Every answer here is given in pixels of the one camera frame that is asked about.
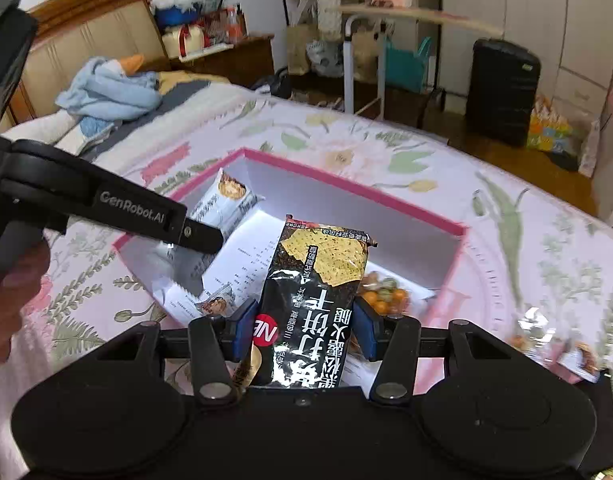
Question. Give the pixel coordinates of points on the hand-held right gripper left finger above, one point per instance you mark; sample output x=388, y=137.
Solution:
x=244, y=325

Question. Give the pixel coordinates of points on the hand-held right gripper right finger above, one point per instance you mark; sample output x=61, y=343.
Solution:
x=366, y=330

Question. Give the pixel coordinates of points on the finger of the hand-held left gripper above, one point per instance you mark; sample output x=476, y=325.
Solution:
x=204, y=237

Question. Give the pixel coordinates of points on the white snack bar packet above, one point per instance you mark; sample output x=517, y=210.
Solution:
x=181, y=270
x=217, y=302
x=226, y=200

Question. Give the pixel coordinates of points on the clear bag of coated peanuts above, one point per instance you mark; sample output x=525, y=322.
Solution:
x=386, y=295
x=528, y=342

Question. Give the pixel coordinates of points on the pink cardboard box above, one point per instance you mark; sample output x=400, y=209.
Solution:
x=366, y=200

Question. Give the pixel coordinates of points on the small brown snack packet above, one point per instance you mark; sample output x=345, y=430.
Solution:
x=580, y=362

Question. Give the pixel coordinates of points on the person's left hand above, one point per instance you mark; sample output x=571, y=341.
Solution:
x=16, y=285

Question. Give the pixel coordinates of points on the light blue blanket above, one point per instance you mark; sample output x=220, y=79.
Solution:
x=106, y=92

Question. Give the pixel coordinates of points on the dark grey blanket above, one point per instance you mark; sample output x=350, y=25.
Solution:
x=191, y=85

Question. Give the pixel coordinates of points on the wooden headboard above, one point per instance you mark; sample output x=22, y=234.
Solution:
x=86, y=35

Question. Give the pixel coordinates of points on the dark wooden nightstand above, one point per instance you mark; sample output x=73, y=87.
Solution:
x=236, y=60

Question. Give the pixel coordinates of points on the blue fluffy basket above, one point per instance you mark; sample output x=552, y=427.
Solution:
x=179, y=7

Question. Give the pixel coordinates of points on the brown paper bag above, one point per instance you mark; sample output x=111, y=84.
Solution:
x=367, y=55
x=301, y=50

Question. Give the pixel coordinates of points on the grey patterned bag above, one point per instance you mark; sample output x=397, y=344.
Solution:
x=327, y=60

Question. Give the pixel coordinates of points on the teal bag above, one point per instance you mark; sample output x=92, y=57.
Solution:
x=409, y=67

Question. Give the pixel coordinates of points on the cream fluffy cardigan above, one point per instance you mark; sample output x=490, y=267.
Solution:
x=336, y=5

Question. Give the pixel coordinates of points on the colourful gift bag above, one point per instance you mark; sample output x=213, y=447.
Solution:
x=548, y=127

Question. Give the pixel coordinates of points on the black suitcase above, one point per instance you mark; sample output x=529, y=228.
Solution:
x=503, y=92

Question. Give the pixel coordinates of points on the white plastic packet bag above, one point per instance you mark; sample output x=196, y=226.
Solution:
x=590, y=150

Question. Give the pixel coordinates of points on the wooden folding table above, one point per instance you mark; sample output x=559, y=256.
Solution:
x=421, y=15

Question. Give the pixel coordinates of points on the beige wardrobe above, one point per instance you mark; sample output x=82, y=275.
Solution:
x=561, y=5

